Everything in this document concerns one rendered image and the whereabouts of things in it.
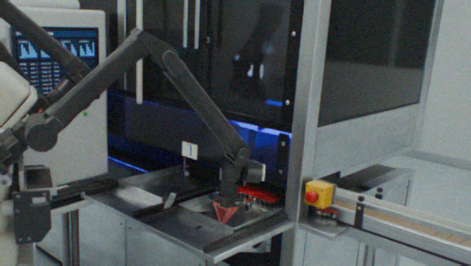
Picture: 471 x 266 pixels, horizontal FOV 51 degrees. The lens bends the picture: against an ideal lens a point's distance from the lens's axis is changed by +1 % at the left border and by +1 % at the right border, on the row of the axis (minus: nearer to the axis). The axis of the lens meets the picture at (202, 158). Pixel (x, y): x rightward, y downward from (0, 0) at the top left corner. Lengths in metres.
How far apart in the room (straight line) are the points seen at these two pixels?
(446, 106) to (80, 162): 4.81
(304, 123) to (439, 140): 4.81
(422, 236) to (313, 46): 0.67
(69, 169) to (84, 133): 0.17
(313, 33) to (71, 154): 1.18
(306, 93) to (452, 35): 4.73
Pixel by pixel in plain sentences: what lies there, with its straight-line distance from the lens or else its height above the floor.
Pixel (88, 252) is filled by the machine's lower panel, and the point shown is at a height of 0.27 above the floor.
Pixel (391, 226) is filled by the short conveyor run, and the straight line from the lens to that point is 1.67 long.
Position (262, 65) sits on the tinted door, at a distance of 1.71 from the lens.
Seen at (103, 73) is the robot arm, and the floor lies 1.39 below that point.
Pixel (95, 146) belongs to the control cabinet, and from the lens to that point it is 2.29.
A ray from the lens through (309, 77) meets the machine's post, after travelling 1.59.
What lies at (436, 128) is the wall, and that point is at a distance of 6.36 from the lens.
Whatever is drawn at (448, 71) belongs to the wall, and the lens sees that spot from 6.26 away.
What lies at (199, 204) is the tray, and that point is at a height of 0.89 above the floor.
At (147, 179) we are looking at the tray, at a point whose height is 0.89.
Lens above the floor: 1.54
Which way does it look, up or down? 16 degrees down
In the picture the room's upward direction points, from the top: 2 degrees clockwise
